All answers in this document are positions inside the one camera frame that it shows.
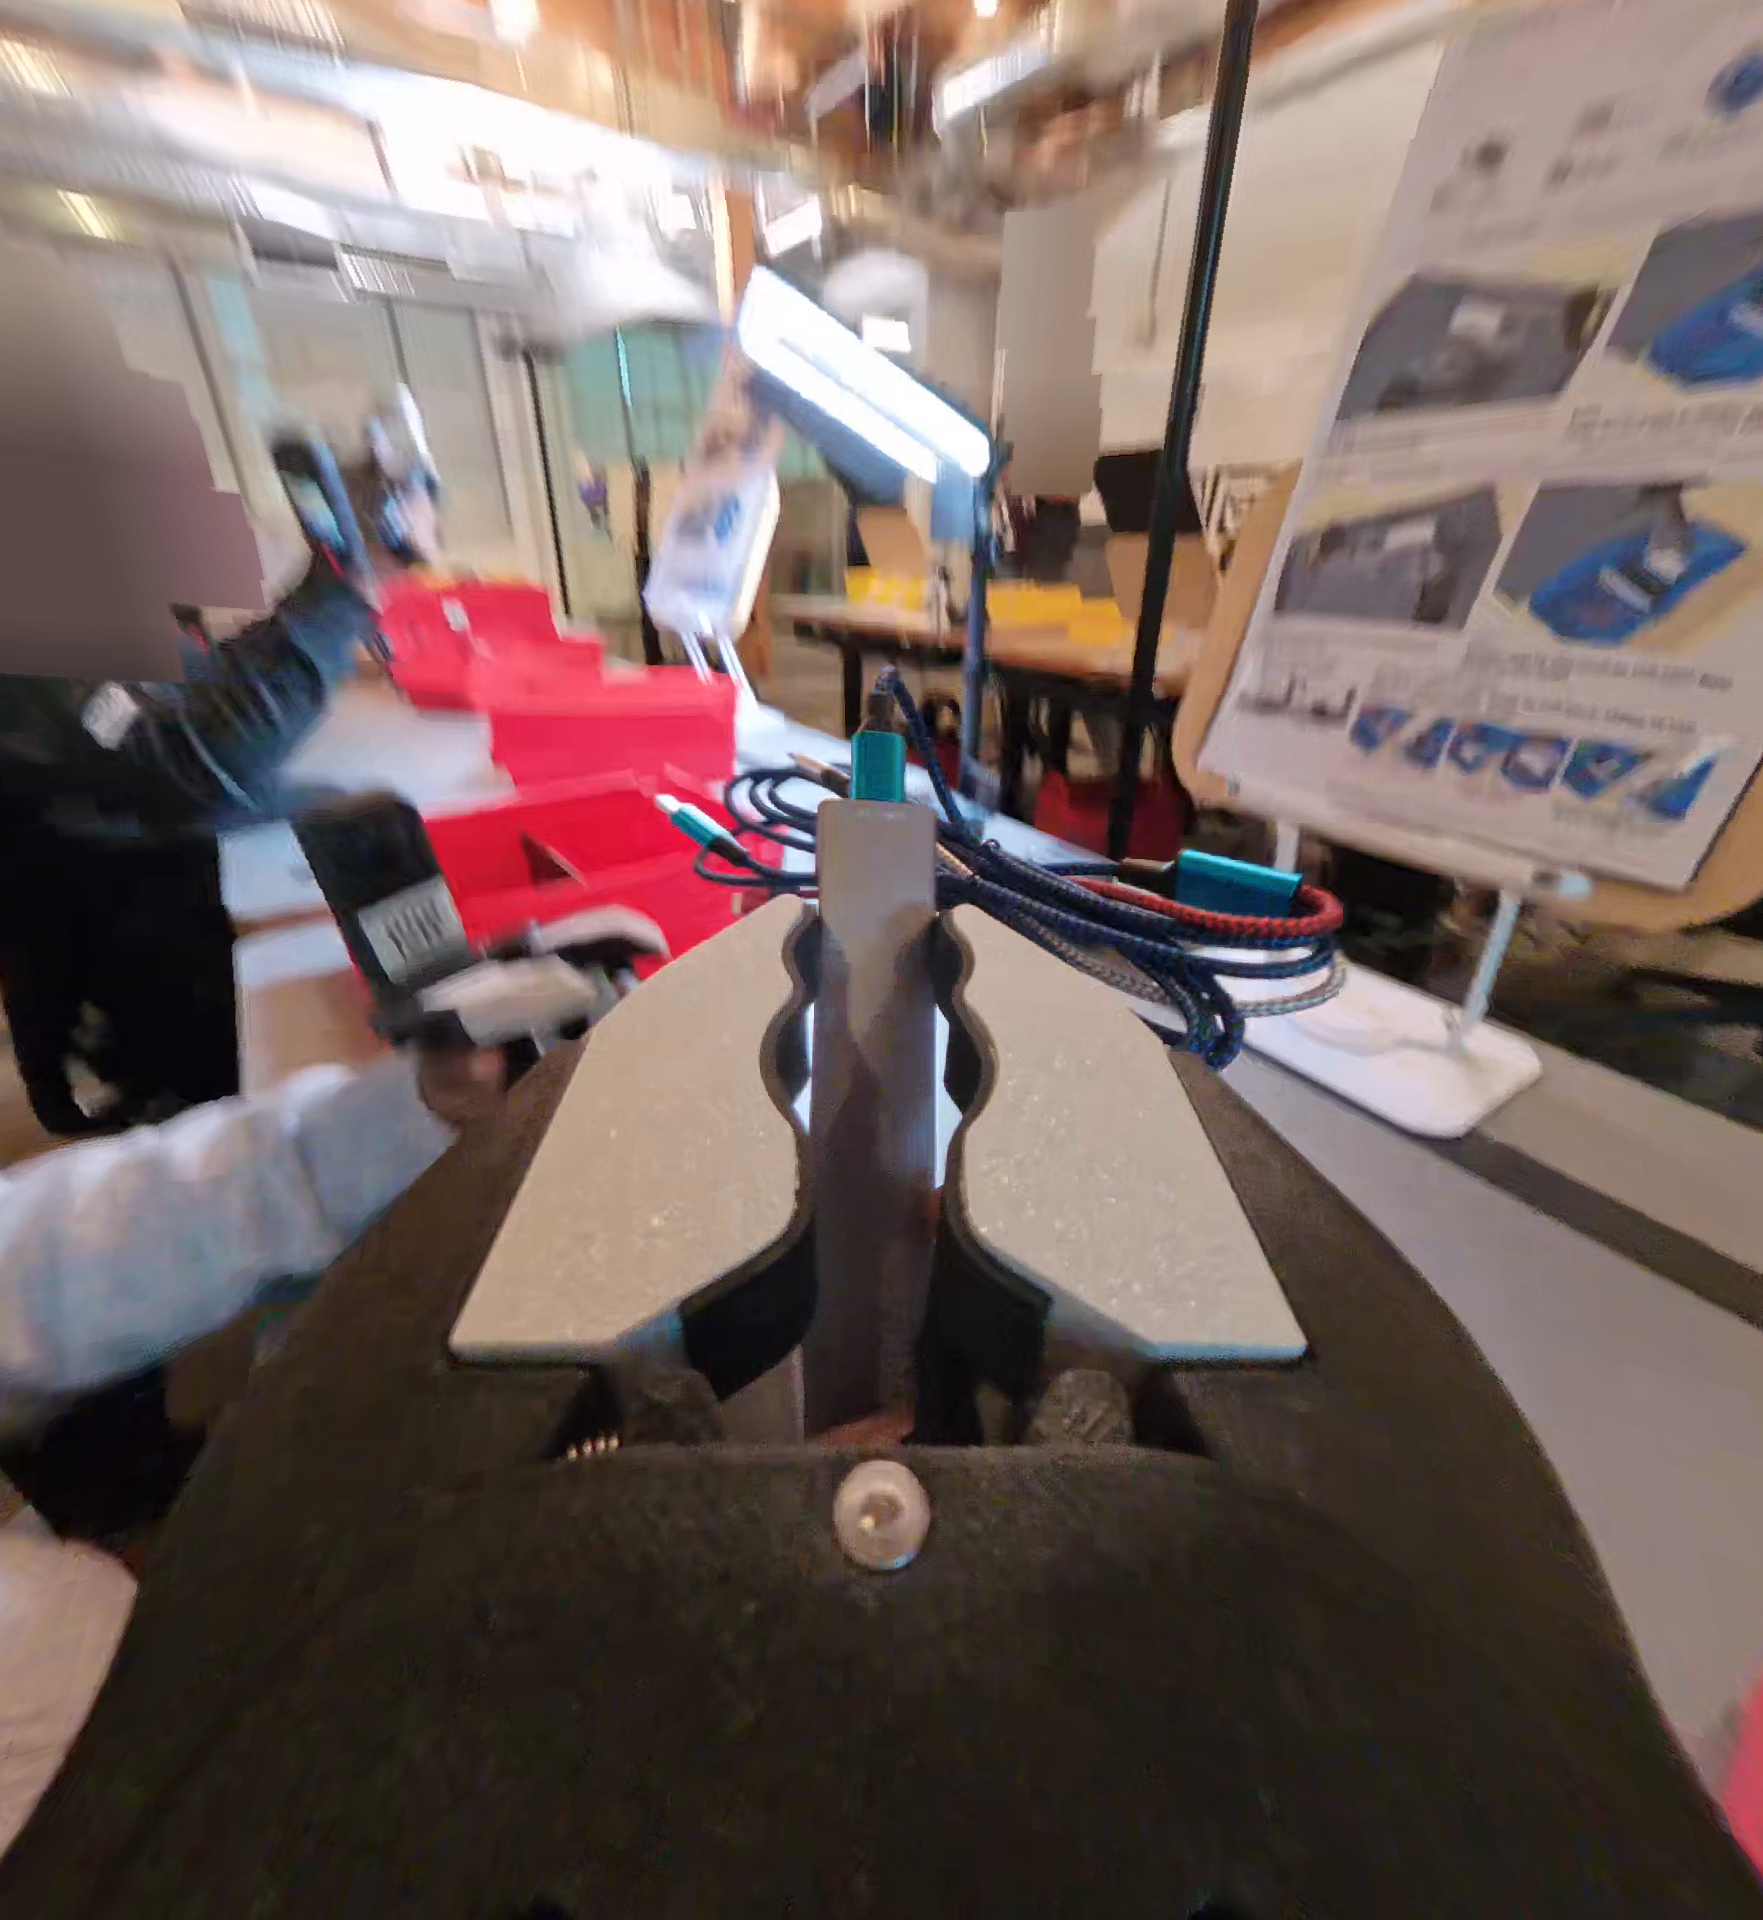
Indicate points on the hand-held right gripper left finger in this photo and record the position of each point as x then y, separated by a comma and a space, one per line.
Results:
642, 1185

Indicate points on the wooden workbench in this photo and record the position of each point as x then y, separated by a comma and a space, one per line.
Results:
1062, 648

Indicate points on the led light panel on stand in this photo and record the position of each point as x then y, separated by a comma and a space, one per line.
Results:
866, 399

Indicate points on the black stand pole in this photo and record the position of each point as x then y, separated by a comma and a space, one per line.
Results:
1182, 420

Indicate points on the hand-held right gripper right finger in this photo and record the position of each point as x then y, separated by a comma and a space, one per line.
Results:
1106, 1201

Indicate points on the person's left hand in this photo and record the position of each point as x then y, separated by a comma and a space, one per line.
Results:
464, 1082

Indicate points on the person's left forearm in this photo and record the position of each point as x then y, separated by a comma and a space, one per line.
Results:
146, 1201

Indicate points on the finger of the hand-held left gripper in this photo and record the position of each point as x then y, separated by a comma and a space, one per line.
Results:
604, 938
528, 1003

